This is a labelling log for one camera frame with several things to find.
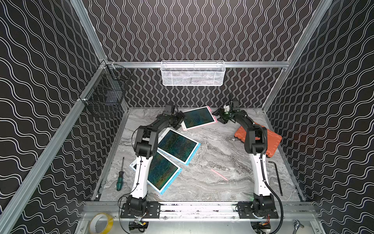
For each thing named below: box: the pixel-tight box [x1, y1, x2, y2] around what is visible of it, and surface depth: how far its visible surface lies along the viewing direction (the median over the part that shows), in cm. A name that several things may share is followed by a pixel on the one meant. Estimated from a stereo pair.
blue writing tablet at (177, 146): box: [157, 127, 202, 166], surface depth 100 cm
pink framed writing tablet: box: [181, 106, 218, 132], surface depth 115 cm
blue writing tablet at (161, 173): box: [129, 151, 183, 196], surface depth 88 cm
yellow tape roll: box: [88, 212, 114, 234], surface depth 71 cm
